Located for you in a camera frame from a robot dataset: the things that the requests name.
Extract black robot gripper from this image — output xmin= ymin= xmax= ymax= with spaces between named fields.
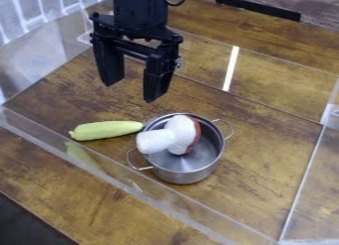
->
xmin=89 ymin=0 xmax=182 ymax=103

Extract white and brown toy mushroom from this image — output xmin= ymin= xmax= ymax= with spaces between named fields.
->
xmin=136 ymin=115 xmax=201 ymax=155

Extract silver metal pot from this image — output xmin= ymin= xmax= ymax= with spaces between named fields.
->
xmin=126 ymin=113 xmax=234 ymax=184

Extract yellow-green toy corn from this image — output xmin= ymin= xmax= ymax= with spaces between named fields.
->
xmin=69 ymin=121 xmax=142 ymax=141

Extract white mesh curtain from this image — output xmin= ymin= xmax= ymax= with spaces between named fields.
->
xmin=0 ymin=0 xmax=102 ymax=47

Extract black bar in background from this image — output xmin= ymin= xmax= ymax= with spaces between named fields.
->
xmin=214 ymin=0 xmax=301 ymax=22

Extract clear acrylic enclosure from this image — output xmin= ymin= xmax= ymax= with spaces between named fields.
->
xmin=0 ymin=0 xmax=339 ymax=245

